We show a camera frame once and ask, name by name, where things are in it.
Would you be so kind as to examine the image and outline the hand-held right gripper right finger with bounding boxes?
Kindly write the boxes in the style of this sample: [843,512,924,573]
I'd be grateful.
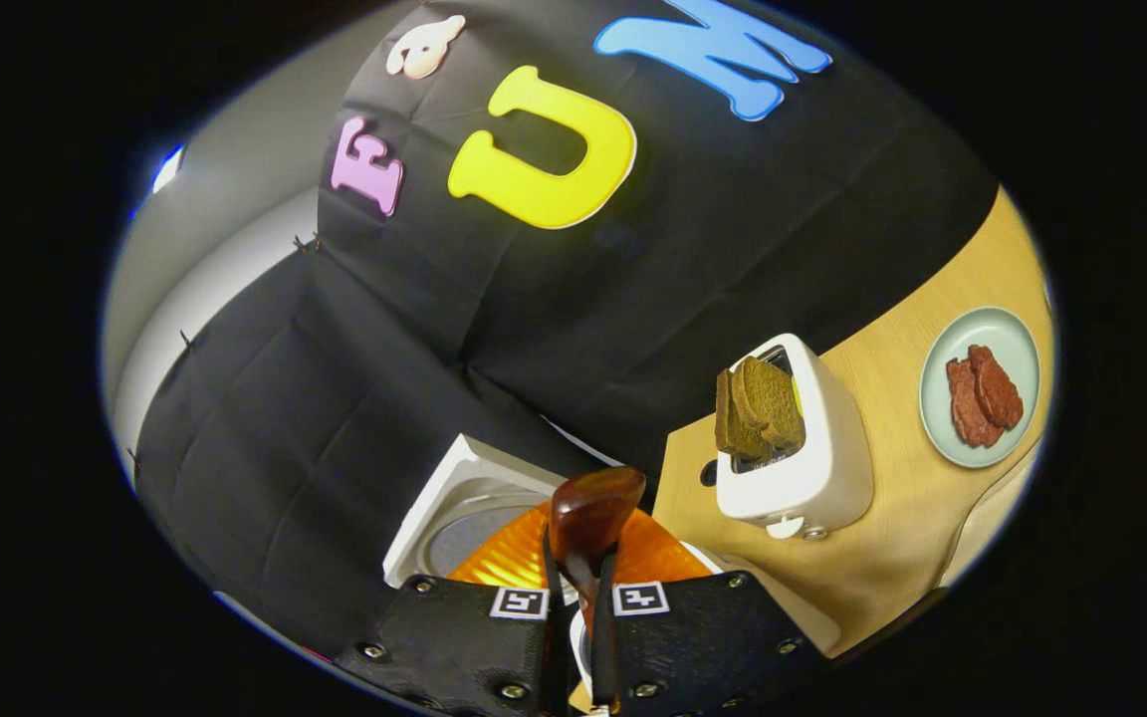
[588,508,833,716]

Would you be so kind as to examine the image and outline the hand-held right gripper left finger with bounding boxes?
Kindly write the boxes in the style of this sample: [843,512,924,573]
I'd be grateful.
[335,501,574,716]

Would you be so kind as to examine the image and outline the white rice cooker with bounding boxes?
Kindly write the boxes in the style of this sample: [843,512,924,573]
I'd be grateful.
[382,433,843,698]

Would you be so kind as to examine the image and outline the white toaster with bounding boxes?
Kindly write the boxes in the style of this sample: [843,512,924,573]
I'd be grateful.
[715,333,875,542]

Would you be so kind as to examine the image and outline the brown wooden spoon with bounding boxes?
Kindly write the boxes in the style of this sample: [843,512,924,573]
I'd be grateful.
[546,466,647,638]

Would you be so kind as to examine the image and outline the light green plate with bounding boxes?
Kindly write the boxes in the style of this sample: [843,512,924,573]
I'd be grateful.
[919,306,1042,470]

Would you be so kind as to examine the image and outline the black backdrop cloth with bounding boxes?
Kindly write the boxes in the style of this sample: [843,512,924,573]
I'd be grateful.
[130,0,1003,658]

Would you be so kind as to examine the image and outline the brown bread slice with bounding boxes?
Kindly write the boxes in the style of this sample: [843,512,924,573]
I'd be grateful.
[715,368,764,461]
[733,356,805,449]

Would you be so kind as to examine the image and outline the red meat slice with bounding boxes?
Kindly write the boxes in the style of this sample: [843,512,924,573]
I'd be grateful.
[946,358,1003,449]
[967,345,1025,431]

